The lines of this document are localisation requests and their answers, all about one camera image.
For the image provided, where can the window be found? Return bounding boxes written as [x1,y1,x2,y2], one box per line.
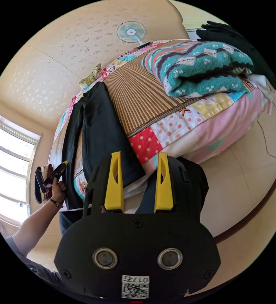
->
[0,111,43,224]

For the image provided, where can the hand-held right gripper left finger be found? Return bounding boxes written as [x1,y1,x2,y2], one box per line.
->
[104,152,125,211]

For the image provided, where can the bed with woven mat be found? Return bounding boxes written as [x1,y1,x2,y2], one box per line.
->
[48,39,274,212]

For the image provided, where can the pile of clothes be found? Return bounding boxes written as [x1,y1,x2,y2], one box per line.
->
[141,21,276,99]

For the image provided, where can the person's left forearm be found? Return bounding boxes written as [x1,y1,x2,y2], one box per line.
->
[12,199,64,258]

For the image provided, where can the thin white cable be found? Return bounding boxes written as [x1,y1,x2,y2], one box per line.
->
[258,120,276,167]

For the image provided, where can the black pants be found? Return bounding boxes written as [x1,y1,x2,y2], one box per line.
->
[61,81,146,211]

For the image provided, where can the white standing fan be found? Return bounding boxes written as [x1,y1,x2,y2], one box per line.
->
[116,21,152,50]

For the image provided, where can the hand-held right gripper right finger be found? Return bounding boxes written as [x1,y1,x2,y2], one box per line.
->
[154,152,174,213]

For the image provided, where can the person's body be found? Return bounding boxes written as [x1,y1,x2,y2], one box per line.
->
[4,156,210,288]

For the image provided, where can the person's left hand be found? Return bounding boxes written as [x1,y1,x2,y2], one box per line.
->
[50,179,67,209]

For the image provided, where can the green patterned pillow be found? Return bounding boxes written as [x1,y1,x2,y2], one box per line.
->
[79,62,105,92]

